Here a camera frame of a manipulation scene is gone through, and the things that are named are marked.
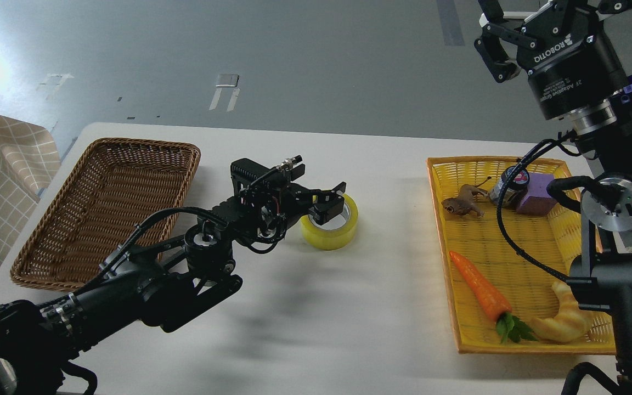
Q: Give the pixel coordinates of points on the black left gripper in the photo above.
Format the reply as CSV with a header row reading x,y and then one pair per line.
x,y
268,212

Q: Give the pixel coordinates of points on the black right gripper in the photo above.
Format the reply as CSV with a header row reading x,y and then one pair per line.
x,y
573,63

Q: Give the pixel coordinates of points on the yellow tape roll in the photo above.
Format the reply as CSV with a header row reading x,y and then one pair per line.
x,y
332,237

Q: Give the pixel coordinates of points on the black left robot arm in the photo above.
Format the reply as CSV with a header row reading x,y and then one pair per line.
x,y
174,267

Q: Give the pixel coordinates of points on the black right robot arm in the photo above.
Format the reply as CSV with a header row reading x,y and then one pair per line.
x,y
600,277

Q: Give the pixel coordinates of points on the brown toy snail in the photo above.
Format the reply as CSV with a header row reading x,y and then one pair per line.
x,y
464,202

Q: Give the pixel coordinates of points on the small dark jar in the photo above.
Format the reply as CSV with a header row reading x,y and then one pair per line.
x,y
508,190

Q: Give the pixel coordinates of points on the purple foam block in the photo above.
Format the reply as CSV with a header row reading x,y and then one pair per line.
x,y
536,201

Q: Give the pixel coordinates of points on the orange toy carrot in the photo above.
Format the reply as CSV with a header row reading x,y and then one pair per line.
x,y
494,304

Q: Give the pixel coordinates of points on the yellow plastic basket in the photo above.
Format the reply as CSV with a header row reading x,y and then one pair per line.
x,y
554,240

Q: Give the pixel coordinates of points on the brown wicker basket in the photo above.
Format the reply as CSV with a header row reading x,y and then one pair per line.
x,y
115,185

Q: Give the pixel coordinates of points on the toy croissant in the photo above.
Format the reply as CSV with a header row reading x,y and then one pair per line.
x,y
568,324

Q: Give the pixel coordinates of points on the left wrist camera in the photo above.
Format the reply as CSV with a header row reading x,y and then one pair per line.
x,y
244,171

